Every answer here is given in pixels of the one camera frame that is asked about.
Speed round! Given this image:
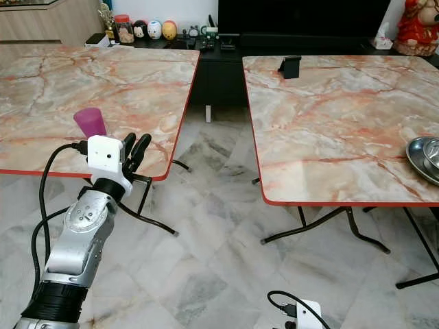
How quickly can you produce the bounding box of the round stainless steel bowl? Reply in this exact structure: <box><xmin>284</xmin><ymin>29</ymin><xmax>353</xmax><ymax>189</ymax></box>
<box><xmin>405</xmin><ymin>136</ymin><xmax>439</xmax><ymax>187</ymax></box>

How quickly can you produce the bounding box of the purple plastic cup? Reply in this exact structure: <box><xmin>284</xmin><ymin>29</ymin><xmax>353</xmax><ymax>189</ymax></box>
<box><xmin>73</xmin><ymin>108</ymin><xmax>108</xmax><ymax>138</ymax></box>

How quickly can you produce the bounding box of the marble pattern folding table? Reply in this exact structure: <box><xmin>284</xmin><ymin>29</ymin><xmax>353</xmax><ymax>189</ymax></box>
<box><xmin>242</xmin><ymin>55</ymin><xmax>439</xmax><ymax>290</ymax></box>
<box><xmin>0</xmin><ymin>45</ymin><xmax>201</xmax><ymax>237</ymax></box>

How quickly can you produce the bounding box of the small white box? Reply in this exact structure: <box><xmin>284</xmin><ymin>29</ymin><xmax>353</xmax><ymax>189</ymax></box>
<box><xmin>86</xmin><ymin>33</ymin><xmax>107</xmax><ymax>47</ymax></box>

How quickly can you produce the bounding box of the red lid glass jar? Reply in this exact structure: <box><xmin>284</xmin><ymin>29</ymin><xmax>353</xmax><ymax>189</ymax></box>
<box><xmin>114</xmin><ymin>15</ymin><xmax>134</xmax><ymax>45</ymax></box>

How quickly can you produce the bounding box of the small round toy figure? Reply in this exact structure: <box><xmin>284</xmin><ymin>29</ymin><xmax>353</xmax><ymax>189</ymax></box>
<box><xmin>132</xmin><ymin>21</ymin><xmax>148</xmax><ymax>40</ymax></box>

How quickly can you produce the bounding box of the white egg shaped toy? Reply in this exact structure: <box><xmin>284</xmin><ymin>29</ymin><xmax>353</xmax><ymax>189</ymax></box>
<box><xmin>147</xmin><ymin>21</ymin><xmax>163</xmax><ymax>40</ymax></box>

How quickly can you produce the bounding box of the yellow egg shaped toy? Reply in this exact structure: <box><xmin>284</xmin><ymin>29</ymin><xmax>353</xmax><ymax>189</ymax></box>
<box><xmin>162</xmin><ymin>21</ymin><xmax>178</xmax><ymax>40</ymax></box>

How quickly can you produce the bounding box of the small gold trophy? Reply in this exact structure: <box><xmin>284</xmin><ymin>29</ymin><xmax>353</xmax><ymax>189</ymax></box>
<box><xmin>98</xmin><ymin>3</ymin><xmax>116</xmax><ymax>45</ymax></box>

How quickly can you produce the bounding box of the green and white mug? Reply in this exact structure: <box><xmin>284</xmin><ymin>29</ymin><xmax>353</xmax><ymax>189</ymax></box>
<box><xmin>202</xmin><ymin>15</ymin><xmax>220</xmax><ymax>36</ymax></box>

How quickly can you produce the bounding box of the light wooden cabinet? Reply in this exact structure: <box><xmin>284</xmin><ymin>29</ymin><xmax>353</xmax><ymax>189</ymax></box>
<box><xmin>0</xmin><ymin>0</ymin><xmax>107</xmax><ymax>49</ymax></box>

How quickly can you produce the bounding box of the black phone stand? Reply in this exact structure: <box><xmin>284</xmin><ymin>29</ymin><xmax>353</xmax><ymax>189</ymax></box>
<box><xmin>278</xmin><ymin>56</ymin><xmax>302</xmax><ymax>79</ymax></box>

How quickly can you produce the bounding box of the black television screen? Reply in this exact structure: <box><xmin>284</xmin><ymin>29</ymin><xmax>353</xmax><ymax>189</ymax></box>
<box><xmin>217</xmin><ymin>0</ymin><xmax>395</xmax><ymax>36</ymax></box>

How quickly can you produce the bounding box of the red seated figurine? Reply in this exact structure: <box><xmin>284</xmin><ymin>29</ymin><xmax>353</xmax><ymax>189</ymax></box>
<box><xmin>396</xmin><ymin>0</ymin><xmax>439</xmax><ymax>57</ymax></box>

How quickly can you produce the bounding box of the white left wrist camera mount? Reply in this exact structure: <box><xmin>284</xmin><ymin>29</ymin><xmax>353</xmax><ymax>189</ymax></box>
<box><xmin>86</xmin><ymin>136</ymin><xmax>133</xmax><ymax>196</ymax></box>

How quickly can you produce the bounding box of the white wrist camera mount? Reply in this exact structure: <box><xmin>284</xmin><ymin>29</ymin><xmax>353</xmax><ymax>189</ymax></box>
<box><xmin>295</xmin><ymin>300</ymin><xmax>323</xmax><ymax>329</ymax></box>
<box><xmin>86</xmin><ymin>136</ymin><xmax>133</xmax><ymax>196</ymax></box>

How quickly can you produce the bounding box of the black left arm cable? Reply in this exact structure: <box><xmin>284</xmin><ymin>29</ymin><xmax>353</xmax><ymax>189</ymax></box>
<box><xmin>31</xmin><ymin>141</ymin><xmax>90</xmax><ymax>302</ymax></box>

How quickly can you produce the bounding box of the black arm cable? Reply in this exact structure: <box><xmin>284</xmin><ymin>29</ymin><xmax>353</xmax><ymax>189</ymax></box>
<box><xmin>31</xmin><ymin>141</ymin><xmax>90</xmax><ymax>302</ymax></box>
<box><xmin>268</xmin><ymin>291</ymin><xmax>313</xmax><ymax>324</ymax></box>

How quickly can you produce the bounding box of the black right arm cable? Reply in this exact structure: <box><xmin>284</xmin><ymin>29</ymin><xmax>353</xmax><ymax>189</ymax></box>
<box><xmin>268</xmin><ymin>291</ymin><xmax>313</xmax><ymax>324</ymax></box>

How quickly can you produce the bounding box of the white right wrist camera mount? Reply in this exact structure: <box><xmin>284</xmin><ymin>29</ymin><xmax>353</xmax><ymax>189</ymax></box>
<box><xmin>295</xmin><ymin>300</ymin><xmax>323</xmax><ymax>329</ymax></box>

